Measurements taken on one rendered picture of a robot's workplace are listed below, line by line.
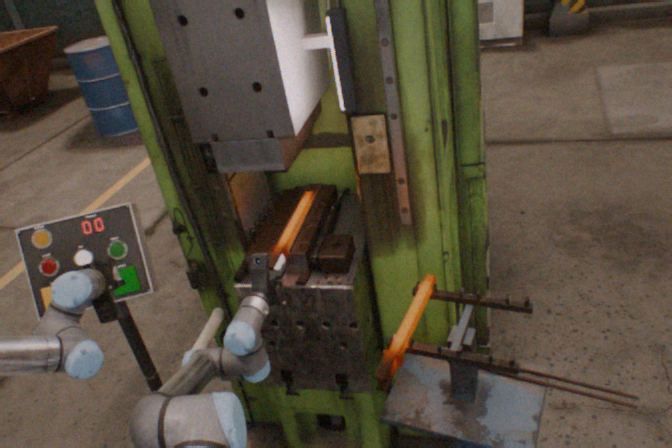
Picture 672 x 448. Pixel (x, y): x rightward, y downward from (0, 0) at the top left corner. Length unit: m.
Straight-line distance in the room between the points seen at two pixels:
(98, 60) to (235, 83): 4.68
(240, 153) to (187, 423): 0.75
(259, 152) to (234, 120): 0.11
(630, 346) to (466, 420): 1.35
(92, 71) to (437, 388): 5.10
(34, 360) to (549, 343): 2.13
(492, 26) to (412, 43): 5.25
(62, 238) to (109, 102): 4.44
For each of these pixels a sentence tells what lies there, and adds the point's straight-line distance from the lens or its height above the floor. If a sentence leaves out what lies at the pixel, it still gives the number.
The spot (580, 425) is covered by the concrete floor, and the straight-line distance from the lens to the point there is 2.50.
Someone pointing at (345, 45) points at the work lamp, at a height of 1.56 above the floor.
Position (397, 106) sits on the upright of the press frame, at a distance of 1.58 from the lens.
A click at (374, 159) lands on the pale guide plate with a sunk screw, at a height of 1.23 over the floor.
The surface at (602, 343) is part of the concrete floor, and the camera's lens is 2.82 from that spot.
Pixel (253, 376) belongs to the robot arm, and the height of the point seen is 0.86.
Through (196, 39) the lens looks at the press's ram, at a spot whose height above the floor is 1.64.
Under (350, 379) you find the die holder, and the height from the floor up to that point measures 0.53.
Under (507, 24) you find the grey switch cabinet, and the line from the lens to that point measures 6.75.
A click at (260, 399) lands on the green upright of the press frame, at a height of 0.16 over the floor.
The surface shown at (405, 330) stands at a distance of 1.46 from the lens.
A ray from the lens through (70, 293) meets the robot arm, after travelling 1.38.
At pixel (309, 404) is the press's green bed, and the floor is 0.39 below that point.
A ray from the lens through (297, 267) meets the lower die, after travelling 1.74.
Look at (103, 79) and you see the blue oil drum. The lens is 6.17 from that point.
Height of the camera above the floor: 1.93
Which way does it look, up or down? 31 degrees down
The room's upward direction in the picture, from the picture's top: 11 degrees counter-clockwise
